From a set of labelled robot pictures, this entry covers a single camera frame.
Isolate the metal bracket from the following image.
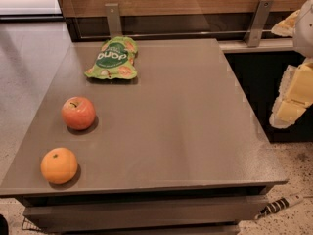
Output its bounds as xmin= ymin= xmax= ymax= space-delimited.
xmin=105 ymin=3 xmax=122 ymax=38
xmin=244 ymin=0 xmax=274 ymax=47

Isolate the black white striped cable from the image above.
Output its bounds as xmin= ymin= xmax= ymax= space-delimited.
xmin=254 ymin=193 xmax=305 ymax=220

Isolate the right metal bracket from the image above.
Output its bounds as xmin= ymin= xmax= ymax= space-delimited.
xmin=244 ymin=0 xmax=274 ymax=47

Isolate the orange fruit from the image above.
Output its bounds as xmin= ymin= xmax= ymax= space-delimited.
xmin=40 ymin=148 xmax=78 ymax=184

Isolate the red apple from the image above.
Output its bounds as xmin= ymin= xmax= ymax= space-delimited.
xmin=61 ymin=97 xmax=96 ymax=130

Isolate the green snack bag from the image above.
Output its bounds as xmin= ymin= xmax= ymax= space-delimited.
xmin=85 ymin=36 xmax=138 ymax=79

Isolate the left metal bracket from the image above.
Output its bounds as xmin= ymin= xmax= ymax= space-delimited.
xmin=105 ymin=3 xmax=122 ymax=38

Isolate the grey table drawer base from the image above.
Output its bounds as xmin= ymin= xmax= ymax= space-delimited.
xmin=19 ymin=186 xmax=267 ymax=234

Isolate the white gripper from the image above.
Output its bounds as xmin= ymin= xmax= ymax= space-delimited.
xmin=269 ymin=0 xmax=313 ymax=129

